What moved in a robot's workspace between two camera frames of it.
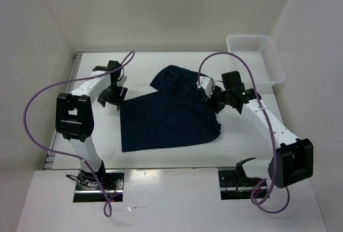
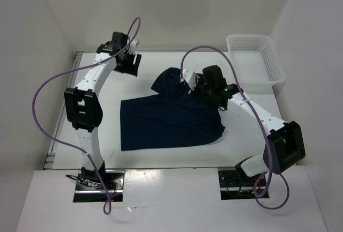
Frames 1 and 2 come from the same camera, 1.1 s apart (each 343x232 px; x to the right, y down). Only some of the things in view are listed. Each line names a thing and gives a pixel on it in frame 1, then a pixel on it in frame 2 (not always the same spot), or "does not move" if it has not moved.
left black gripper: [118, 100] to [132, 70]
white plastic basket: [260, 51] does not move
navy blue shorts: [177, 114] does not move
